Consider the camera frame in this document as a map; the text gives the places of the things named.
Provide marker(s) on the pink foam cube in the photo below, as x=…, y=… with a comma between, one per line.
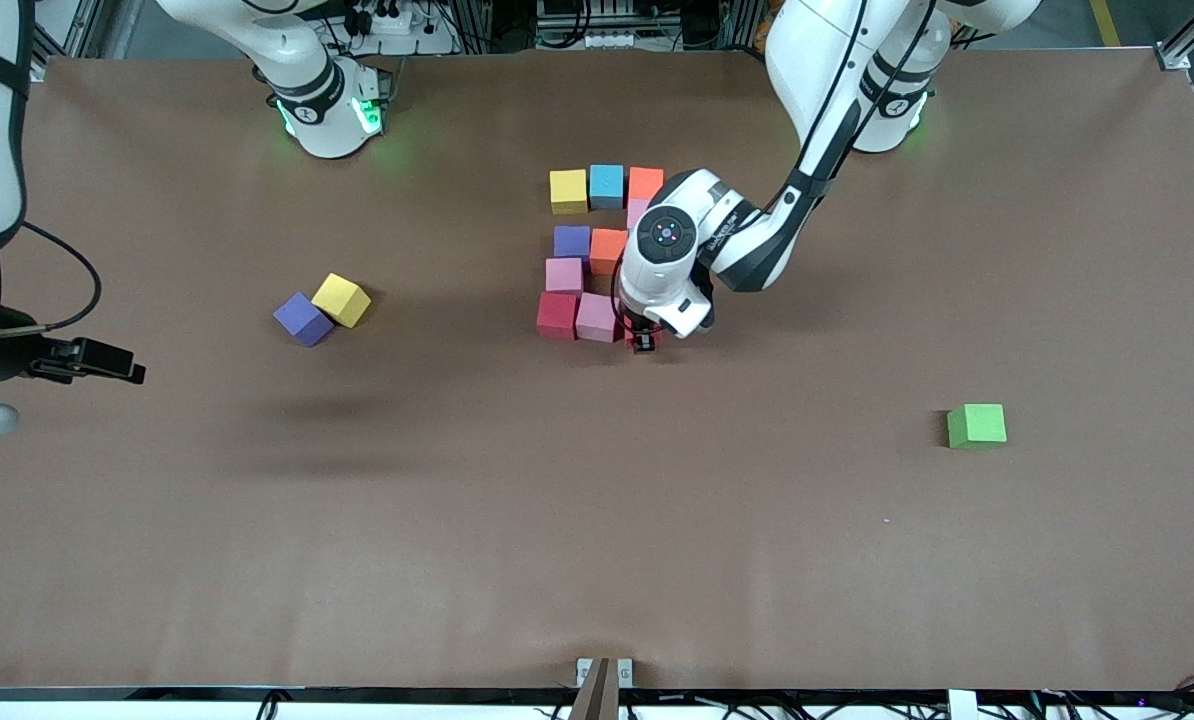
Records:
x=595, y=318
x=564, y=275
x=636, y=212

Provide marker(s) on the red foam cube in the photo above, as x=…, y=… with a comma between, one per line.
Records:
x=557, y=316
x=655, y=340

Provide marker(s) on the green foam cube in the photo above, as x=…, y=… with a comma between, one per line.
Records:
x=977, y=426

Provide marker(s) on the small white box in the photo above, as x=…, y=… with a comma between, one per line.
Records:
x=962, y=705

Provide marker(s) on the brown post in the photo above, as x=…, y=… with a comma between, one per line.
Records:
x=597, y=700

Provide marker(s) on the orange foam cube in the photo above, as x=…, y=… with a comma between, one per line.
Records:
x=643, y=182
x=607, y=250

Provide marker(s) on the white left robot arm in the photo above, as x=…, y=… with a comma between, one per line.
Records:
x=667, y=250

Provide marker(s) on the white power strip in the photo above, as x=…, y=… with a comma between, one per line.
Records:
x=392, y=20

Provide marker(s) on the blue foam cube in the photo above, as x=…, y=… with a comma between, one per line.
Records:
x=606, y=186

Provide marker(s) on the purple foam cube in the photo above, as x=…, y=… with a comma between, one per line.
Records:
x=303, y=318
x=572, y=242

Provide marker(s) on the metal table edge bracket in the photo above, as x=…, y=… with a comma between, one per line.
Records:
x=584, y=668

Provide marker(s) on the yellow foam cube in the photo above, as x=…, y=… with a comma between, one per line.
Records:
x=569, y=191
x=341, y=299

